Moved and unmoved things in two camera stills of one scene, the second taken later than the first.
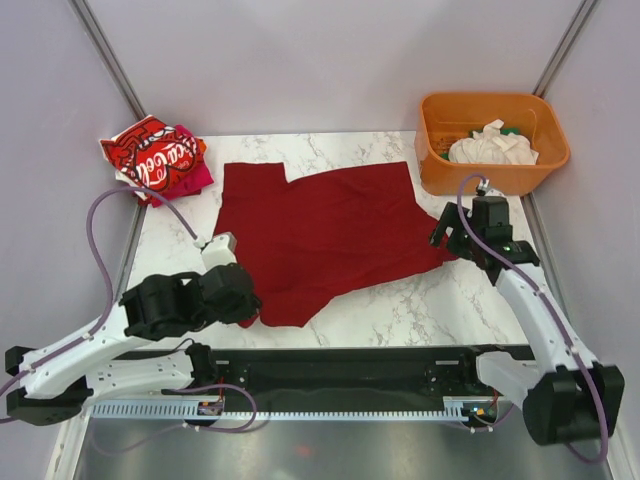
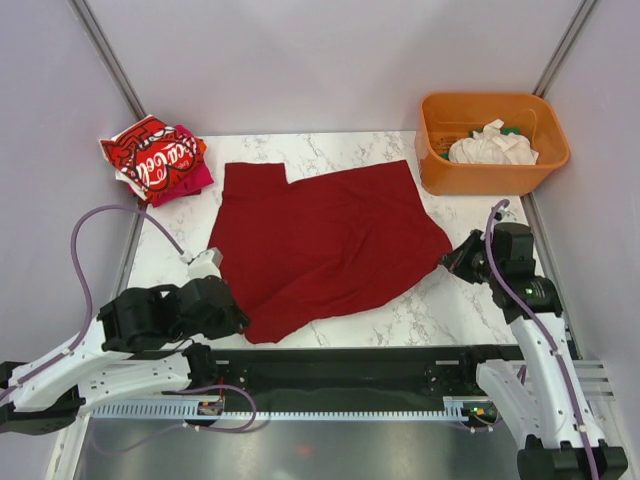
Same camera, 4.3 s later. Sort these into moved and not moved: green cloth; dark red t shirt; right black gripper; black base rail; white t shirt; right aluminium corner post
Moved: dark red t shirt; right black gripper
Not moved: right aluminium corner post; black base rail; white t shirt; green cloth
